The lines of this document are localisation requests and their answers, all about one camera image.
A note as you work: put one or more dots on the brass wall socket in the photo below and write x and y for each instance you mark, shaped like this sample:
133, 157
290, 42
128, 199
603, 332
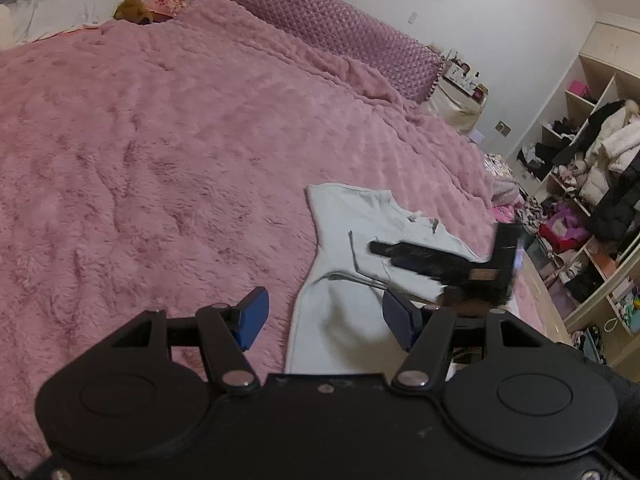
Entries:
502, 128

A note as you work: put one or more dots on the beige bed frame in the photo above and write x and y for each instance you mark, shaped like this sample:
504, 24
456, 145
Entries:
545, 305

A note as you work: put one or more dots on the white printed t-shirt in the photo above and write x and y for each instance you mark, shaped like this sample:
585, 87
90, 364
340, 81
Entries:
340, 240

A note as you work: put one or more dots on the white pillow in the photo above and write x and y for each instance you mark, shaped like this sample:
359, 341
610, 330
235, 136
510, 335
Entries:
60, 12

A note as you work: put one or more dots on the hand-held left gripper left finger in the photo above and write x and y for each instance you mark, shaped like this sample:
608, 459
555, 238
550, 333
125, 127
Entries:
252, 317

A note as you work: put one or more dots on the pink fluffy blanket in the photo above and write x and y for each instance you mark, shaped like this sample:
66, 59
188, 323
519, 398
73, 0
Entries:
150, 160

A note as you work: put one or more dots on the white puffy jacket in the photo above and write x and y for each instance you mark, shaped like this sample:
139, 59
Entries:
607, 145

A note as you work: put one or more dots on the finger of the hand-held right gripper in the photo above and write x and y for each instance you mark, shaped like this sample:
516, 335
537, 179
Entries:
415, 257

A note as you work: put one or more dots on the brown teddy bear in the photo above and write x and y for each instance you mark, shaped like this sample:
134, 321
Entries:
132, 10

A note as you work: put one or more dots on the cream nightstand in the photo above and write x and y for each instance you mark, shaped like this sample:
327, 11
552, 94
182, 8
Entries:
450, 105

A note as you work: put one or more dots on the pile of patterned clothes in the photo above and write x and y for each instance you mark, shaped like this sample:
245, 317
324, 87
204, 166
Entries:
502, 185

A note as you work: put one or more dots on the white wall switch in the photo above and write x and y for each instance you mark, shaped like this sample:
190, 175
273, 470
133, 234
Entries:
412, 16

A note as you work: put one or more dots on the person's dark clothing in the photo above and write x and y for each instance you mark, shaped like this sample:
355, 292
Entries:
625, 410

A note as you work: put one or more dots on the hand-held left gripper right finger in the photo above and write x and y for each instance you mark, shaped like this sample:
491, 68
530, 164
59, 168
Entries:
397, 317

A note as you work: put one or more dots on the black jacket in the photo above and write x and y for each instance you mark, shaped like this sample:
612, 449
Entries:
620, 205

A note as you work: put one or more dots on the cream open wardrobe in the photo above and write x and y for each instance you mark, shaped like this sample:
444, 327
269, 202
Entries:
590, 60

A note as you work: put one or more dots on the purple quilted headboard cushion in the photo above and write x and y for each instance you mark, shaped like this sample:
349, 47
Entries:
340, 25

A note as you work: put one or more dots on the cluster of small nightstand items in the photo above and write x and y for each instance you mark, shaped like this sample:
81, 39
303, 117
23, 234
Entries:
462, 72

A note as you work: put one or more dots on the pile of black clothes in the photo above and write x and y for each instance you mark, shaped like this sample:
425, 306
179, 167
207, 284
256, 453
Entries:
542, 152

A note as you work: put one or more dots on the pink floral pillow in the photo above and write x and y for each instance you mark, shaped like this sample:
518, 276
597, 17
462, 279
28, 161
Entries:
165, 5

